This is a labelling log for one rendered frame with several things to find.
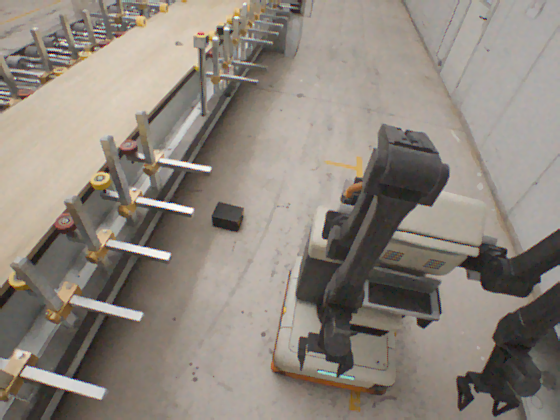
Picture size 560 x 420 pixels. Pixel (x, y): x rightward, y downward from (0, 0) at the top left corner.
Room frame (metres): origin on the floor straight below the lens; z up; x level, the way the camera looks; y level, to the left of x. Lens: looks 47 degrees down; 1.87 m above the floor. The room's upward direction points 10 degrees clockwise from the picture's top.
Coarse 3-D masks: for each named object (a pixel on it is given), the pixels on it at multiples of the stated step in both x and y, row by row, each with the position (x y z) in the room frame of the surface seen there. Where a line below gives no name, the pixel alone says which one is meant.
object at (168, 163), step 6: (126, 156) 1.16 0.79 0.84; (132, 156) 1.16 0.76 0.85; (138, 156) 1.16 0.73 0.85; (144, 162) 1.15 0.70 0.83; (162, 162) 1.15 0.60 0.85; (168, 162) 1.15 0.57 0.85; (174, 162) 1.16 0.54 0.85; (180, 162) 1.17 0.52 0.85; (174, 168) 1.15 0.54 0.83; (180, 168) 1.14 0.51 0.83; (186, 168) 1.14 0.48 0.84; (192, 168) 1.14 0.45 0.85; (198, 168) 1.15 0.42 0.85; (204, 168) 1.15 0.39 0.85; (210, 168) 1.16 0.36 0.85; (204, 174) 1.14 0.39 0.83
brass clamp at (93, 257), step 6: (102, 234) 0.69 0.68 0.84; (108, 234) 0.69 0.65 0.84; (102, 240) 0.66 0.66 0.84; (108, 240) 0.67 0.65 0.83; (102, 246) 0.64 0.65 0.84; (90, 252) 0.60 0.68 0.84; (96, 252) 0.60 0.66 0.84; (102, 252) 0.62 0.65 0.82; (90, 258) 0.58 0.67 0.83; (96, 258) 0.59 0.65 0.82; (102, 258) 0.61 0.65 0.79
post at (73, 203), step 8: (64, 200) 0.61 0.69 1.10; (72, 200) 0.62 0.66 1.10; (80, 200) 0.64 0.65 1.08; (72, 208) 0.61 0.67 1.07; (80, 208) 0.63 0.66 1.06; (72, 216) 0.61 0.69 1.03; (80, 216) 0.61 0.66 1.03; (80, 224) 0.61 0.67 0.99; (88, 224) 0.63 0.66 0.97; (80, 232) 0.61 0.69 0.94; (88, 232) 0.61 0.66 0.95; (88, 240) 0.61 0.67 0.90; (96, 240) 0.63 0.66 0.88; (88, 248) 0.61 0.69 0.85; (96, 248) 0.61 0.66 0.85; (104, 256) 0.63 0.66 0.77; (104, 264) 0.61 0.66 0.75
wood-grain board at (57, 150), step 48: (192, 0) 3.80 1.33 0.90; (240, 0) 4.05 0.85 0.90; (144, 48) 2.34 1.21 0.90; (192, 48) 2.45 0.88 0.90; (48, 96) 1.51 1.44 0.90; (96, 96) 1.57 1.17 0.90; (144, 96) 1.64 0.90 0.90; (0, 144) 1.04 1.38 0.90; (48, 144) 1.09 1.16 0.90; (96, 144) 1.15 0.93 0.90; (0, 192) 0.76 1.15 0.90; (48, 192) 0.80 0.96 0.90; (0, 240) 0.54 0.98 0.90; (0, 288) 0.37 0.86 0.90
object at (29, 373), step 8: (0, 360) 0.18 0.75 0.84; (8, 360) 0.18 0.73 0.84; (0, 368) 0.16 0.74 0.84; (24, 368) 0.17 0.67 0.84; (32, 368) 0.18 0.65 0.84; (24, 376) 0.15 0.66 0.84; (32, 376) 0.16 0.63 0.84; (40, 376) 0.16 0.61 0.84; (48, 376) 0.17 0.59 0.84; (56, 376) 0.17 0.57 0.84; (48, 384) 0.15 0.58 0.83; (56, 384) 0.15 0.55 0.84; (64, 384) 0.15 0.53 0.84; (72, 384) 0.16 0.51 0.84; (80, 384) 0.16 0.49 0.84; (88, 384) 0.17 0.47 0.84; (72, 392) 0.14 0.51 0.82; (80, 392) 0.14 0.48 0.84; (88, 392) 0.15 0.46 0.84; (96, 392) 0.15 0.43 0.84; (104, 392) 0.16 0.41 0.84; (104, 400) 0.14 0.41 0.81
